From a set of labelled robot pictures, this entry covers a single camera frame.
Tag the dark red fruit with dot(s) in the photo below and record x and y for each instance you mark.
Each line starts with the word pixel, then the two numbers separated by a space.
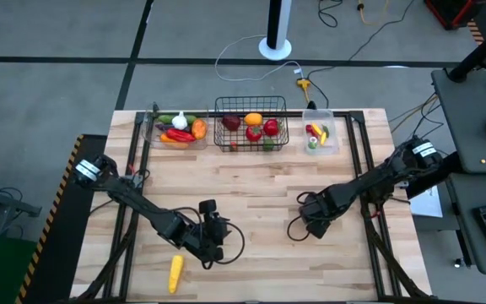
pixel 231 123

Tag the small yellow pepper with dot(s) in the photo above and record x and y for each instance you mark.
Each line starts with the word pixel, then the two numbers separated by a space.
pixel 316 128

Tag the long orange pepper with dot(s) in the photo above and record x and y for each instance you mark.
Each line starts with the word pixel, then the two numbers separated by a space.
pixel 169 140

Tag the purple eggplant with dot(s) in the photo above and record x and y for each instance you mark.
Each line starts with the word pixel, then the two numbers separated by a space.
pixel 163 126

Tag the large clear plastic bin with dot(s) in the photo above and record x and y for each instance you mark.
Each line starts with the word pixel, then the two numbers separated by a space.
pixel 150 139

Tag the small clear plastic container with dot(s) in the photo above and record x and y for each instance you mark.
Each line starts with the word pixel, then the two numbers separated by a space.
pixel 331 148

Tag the grey side desk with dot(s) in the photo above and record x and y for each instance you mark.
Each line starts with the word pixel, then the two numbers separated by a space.
pixel 466 118

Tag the yellow corn cob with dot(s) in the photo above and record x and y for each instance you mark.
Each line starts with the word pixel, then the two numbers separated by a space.
pixel 176 274

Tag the orange bumpy vegetable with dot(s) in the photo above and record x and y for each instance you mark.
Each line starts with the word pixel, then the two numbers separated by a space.
pixel 199 129

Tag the yellow lemon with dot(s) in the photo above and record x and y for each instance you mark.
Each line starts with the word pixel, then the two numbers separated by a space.
pixel 253 119

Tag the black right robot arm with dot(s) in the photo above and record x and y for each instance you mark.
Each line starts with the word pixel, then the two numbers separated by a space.
pixel 378 181

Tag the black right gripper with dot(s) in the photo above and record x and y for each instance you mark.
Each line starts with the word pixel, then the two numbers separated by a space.
pixel 329 202

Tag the hazard striped black mat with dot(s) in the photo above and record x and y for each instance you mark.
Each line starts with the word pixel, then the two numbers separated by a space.
pixel 70 253

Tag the black power plug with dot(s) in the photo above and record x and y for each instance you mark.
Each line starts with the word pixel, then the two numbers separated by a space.
pixel 311 105

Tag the red and black box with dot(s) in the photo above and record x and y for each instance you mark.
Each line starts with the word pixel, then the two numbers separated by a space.
pixel 449 12

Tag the small red habanero pepper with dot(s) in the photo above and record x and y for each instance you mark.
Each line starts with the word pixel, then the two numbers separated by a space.
pixel 309 128

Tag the white pole stand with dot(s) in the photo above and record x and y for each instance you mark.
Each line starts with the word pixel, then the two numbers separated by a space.
pixel 275 48

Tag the green chili pepper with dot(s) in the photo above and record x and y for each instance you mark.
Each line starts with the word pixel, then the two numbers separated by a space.
pixel 326 132

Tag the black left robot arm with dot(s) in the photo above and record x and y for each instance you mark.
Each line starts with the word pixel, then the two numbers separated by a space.
pixel 133 196

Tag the small orange-red leafy fruit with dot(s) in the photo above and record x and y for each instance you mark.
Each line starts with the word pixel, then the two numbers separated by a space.
pixel 233 146

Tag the black slanted pole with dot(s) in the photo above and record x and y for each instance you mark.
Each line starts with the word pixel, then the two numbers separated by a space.
pixel 479 52

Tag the yellow power plug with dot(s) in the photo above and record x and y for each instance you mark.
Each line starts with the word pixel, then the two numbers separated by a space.
pixel 304 84

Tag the green cucumber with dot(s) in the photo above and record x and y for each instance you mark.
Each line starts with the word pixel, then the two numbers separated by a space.
pixel 166 119

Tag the glossy red round fruit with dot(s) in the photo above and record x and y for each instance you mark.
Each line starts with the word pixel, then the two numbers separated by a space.
pixel 271 127

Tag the green lime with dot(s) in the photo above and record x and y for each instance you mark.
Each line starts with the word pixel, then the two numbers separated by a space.
pixel 268 145

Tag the white paper sheet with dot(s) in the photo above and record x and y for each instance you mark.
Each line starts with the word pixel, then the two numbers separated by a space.
pixel 428 204

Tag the white garlic bulb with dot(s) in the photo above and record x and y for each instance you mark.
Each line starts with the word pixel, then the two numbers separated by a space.
pixel 179 121

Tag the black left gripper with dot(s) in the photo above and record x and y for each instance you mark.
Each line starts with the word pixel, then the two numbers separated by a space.
pixel 209 232

